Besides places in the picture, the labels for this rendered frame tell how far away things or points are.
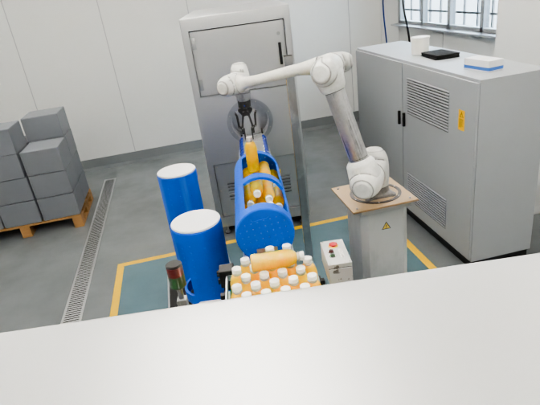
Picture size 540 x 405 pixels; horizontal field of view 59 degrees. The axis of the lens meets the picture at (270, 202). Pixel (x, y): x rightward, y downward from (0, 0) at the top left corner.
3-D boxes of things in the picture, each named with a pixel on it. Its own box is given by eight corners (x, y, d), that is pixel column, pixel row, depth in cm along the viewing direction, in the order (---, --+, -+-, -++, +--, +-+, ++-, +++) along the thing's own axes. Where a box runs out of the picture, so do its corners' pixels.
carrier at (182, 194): (210, 283, 369) (221, 263, 394) (187, 178, 333) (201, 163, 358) (175, 282, 376) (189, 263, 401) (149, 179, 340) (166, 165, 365)
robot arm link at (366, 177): (389, 185, 260) (382, 202, 242) (361, 191, 268) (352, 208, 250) (341, 47, 238) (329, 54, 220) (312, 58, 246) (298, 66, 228)
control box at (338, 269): (343, 257, 220) (341, 238, 216) (353, 282, 202) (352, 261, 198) (321, 260, 220) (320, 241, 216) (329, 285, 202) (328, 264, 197)
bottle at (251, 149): (259, 172, 293) (254, 141, 284) (247, 173, 294) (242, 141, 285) (260, 168, 299) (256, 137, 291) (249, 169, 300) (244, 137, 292)
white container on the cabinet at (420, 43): (423, 51, 428) (423, 34, 422) (433, 53, 414) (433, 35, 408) (407, 54, 426) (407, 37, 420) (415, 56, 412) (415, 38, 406)
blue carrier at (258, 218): (284, 184, 314) (272, 144, 303) (301, 251, 235) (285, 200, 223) (242, 197, 316) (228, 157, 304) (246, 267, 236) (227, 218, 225)
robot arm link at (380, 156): (391, 178, 277) (390, 142, 269) (386, 191, 262) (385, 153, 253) (363, 177, 284) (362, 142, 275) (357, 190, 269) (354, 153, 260)
